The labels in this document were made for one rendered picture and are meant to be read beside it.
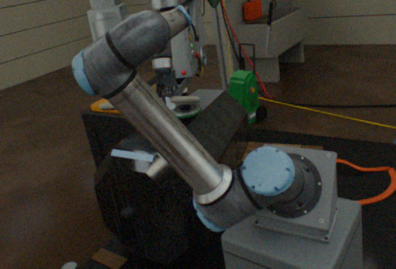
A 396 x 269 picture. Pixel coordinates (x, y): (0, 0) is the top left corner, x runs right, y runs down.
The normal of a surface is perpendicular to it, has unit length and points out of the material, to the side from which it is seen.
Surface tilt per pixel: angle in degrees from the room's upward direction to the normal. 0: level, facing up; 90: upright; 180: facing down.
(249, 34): 90
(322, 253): 0
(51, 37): 90
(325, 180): 47
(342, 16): 90
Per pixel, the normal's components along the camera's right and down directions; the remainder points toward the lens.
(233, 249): -0.57, 0.36
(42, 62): 0.81, 0.07
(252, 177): -0.38, -0.42
